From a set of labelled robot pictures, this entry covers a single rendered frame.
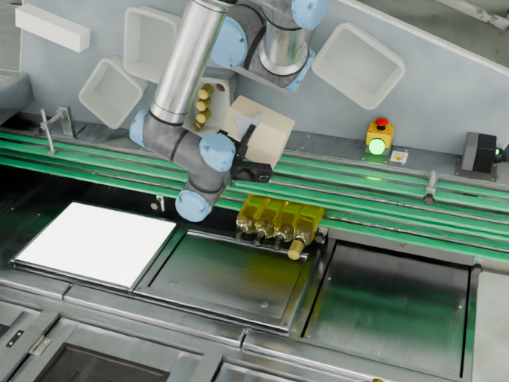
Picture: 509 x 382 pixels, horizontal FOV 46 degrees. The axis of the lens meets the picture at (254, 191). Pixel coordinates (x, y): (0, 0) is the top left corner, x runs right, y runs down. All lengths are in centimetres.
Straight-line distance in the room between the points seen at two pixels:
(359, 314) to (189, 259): 53
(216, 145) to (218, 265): 68
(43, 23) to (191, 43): 102
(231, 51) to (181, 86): 32
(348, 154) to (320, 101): 18
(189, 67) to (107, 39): 92
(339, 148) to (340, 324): 52
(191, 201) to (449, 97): 85
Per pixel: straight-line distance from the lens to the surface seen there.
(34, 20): 213
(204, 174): 123
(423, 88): 177
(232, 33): 147
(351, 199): 176
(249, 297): 171
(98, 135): 217
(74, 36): 206
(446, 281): 188
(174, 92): 119
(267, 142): 151
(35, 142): 224
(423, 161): 180
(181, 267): 182
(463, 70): 174
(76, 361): 170
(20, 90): 230
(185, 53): 116
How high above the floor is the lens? 236
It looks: 50 degrees down
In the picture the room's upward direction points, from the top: 149 degrees counter-clockwise
